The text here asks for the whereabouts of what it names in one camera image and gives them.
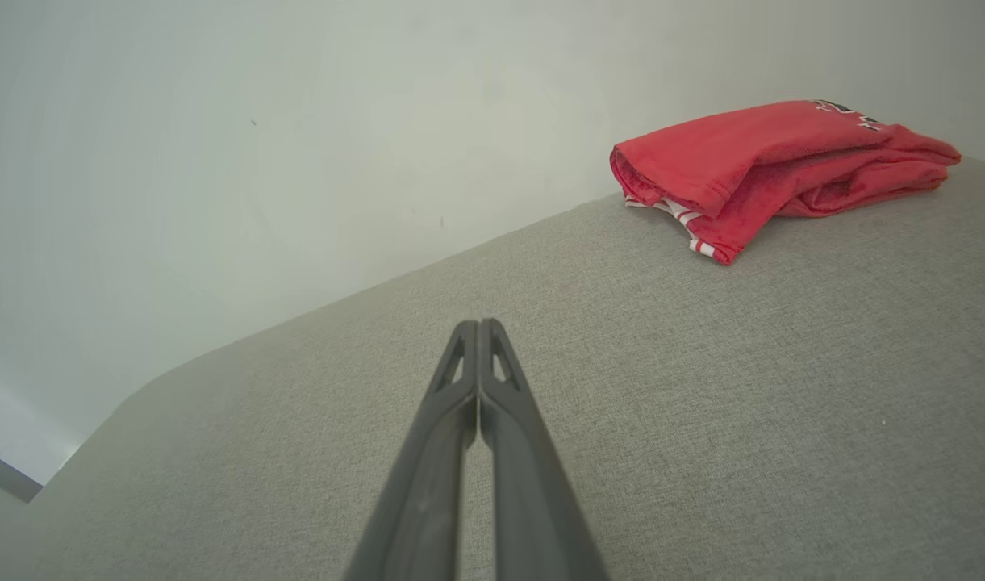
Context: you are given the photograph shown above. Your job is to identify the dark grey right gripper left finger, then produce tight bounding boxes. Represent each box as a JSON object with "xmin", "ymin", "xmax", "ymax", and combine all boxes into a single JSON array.
[{"xmin": 343, "ymin": 320, "xmax": 482, "ymax": 581}]

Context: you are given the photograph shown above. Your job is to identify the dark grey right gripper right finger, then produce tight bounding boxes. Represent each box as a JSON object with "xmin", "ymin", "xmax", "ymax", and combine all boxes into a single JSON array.
[{"xmin": 478, "ymin": 319, "xmax": 611, "ymax": 581}]

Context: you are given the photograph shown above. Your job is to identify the red Bulls jersey white sleeves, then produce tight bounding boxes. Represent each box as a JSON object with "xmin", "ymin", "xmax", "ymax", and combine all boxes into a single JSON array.
[{"xmin": 609, "ymin": 98, "xmax": 962, "ymax": 224}]

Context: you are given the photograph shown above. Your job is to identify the red shorts white stripe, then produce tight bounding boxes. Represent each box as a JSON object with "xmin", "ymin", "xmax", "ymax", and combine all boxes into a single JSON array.
[{"xmin": 621, "ymin": 157, "xmax": 950, "ymax": 266}]

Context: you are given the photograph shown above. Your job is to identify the grey fabric sofa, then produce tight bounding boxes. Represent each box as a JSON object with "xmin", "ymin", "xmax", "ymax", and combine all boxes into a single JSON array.
[{"xmin": 24, "ymin": 157, "xmax": 985, "ymax": 581}]

